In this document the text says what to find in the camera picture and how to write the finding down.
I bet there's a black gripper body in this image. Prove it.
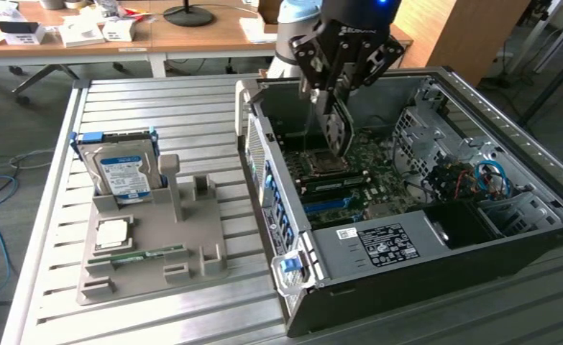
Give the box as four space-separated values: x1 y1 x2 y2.
318 0 402 41

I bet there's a black Nvidia graphics card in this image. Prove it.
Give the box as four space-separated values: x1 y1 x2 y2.
304 71 360 169

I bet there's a white paper stack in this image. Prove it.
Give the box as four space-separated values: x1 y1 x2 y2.
238 17 278 45

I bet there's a wooden cabinet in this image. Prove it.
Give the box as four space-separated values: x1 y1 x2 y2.
390 0 533 87

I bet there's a metal drive cage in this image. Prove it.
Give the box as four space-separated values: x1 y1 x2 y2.
389 77 458 170

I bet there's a wooden desk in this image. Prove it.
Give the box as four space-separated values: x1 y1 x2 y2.
0 0 414 78

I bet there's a black lamp base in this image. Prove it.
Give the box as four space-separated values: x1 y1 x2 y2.
161 0 214 28

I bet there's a metal CPU socket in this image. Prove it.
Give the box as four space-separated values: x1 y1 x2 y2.
298 149 353 178

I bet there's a green motherboard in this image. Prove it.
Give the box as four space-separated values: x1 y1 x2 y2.
280 134 430 231

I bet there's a green RAM stick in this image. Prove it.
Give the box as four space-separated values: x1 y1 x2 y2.
90 244 186 266
301 174 370 193

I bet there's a long PCIe expansion slot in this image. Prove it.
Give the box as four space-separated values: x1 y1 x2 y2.
302 198 353 216

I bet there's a small white labelled box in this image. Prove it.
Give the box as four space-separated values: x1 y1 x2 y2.
101 17 137 42

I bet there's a black fan shroud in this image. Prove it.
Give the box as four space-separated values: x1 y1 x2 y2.
422 200 507 252

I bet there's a flat white box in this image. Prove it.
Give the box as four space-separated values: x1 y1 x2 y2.
57 14 106 49

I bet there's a hard disk in blue carrier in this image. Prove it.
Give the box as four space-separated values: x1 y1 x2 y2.
67 126 162 206

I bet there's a metal disk bay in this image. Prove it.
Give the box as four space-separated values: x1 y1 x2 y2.
476 192 563 238

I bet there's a grey power supply unit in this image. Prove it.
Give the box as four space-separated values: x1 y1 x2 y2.
308 210 448 281

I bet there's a black desk leg with caster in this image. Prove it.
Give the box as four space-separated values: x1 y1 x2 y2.
10 63 81 106

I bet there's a blue case release latch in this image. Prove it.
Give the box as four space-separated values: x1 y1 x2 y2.
278 253 301 275

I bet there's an open white cardboard box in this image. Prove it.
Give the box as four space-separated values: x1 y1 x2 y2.
0 20 46 46

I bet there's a silver CPU chip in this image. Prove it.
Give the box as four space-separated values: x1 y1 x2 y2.
93 219 130 249

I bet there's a black open PC case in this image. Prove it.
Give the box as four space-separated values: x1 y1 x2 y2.
233 65 563 339

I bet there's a grey parts rack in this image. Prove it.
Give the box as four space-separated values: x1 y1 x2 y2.
74 153 232 306

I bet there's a black red yellow wire bundle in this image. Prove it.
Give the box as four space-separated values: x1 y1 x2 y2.
424 162 485 202

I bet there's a blue SATA wire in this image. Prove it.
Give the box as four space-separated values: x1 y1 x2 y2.
472 160 513 201

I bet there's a grey floor cable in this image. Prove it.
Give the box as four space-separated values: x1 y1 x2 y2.
0 149 55 170

